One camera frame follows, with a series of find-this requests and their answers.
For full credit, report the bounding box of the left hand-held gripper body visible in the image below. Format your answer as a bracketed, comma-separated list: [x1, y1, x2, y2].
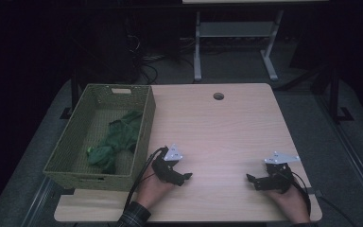
[152, 144, 183, 183]

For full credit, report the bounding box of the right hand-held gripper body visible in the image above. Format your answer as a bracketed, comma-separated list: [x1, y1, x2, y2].
[264, 150, 301, 194]

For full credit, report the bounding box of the green fleece garment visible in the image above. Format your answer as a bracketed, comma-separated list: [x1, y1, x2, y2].
[86, 109, 145, 175]

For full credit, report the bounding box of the green woven basket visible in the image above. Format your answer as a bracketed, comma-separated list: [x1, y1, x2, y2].
[43, 83, 157, 192]

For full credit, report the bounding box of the person's left hand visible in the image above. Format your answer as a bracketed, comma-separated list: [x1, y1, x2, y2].
[136, 166, 176, 209]

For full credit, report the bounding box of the person's right hand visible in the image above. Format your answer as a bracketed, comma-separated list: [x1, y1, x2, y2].
[266, 185, 311, 224]

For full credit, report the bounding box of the grey table edge clamp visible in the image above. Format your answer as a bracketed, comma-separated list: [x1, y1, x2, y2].
[305, 187, 323, 198]

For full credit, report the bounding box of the black metal stand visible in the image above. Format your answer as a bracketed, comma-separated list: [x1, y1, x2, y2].
[60, 69, 79, 120]
[329, 67, 354, 123]

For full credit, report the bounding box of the white metal stand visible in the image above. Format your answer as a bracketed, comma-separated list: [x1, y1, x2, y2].
[193, 10, 285, 82]

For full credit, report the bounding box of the right hand-held gripper black cable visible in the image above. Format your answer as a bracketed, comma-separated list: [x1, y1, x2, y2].
[283, 169, 313, 217]

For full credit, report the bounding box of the black floor cable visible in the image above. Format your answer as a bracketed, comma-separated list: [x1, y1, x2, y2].
[320, 196, 357, 227]

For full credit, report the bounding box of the bundle of floor cables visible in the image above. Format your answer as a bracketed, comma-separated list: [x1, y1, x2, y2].
[126, 34, 197, 84]

